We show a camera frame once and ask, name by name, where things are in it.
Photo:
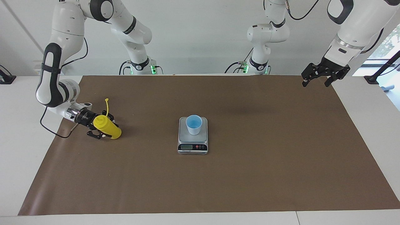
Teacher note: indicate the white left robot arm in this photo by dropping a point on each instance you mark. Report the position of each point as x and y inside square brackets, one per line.
[359, 22]

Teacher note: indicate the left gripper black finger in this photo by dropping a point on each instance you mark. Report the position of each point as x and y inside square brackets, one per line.
[311, 71]
[339, 75]

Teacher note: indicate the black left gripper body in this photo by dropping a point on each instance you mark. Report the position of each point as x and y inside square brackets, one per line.
[331, 67]

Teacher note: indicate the small black desk stand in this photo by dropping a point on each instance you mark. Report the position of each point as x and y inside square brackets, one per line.
[6, 78]

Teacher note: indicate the brown table mat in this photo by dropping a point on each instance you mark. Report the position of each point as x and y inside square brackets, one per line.
[200, 187]

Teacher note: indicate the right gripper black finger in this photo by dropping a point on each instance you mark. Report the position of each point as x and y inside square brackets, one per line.
[95, 135]
[111, 118]

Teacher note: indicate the small blue background object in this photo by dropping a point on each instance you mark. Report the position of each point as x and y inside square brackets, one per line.
[387, 88]

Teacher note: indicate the silver digital kitchen scale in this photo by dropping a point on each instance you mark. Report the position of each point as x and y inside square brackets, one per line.
[192, 147]

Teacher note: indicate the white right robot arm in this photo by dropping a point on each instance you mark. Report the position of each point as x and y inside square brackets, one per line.
[67, 31]

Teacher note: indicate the light blue plastic cup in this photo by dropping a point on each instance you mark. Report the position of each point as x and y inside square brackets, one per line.
[194, 128]

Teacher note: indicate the bright window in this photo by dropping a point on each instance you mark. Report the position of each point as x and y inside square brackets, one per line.
[386, 47]

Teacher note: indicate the black clamp stand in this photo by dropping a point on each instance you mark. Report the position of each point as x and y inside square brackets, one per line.
[384, 64]

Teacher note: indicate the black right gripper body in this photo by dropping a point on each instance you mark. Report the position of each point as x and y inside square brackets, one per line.
[86, 118]

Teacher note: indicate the yellow squeeze bottle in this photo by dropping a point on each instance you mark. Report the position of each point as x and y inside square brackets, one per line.
[109, 128]

